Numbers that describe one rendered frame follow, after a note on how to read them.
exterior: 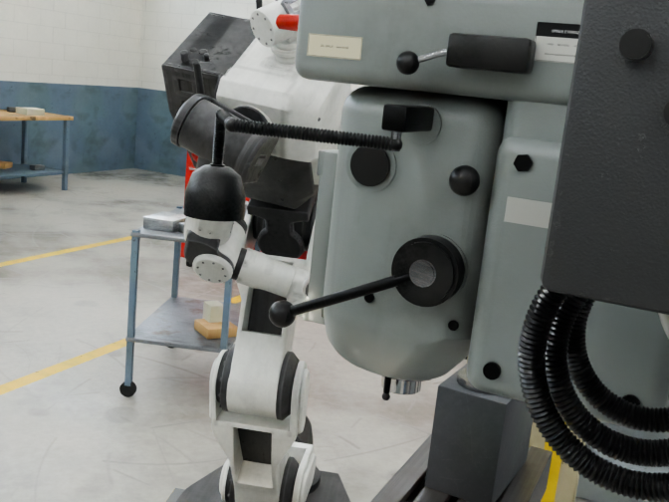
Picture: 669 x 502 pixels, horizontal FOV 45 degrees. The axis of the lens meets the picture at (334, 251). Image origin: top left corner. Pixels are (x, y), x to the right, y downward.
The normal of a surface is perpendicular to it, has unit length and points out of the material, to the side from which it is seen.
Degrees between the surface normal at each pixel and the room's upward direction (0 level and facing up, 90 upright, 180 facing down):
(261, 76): 34
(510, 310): 90
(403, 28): 90
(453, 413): 90
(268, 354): 61
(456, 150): 90
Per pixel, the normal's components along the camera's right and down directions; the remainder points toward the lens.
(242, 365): -0.07, -0.32
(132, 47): 0.90, 0.18
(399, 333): -0.43, 0.45
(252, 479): 0.00, -0.68
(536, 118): -0.42, 0.14
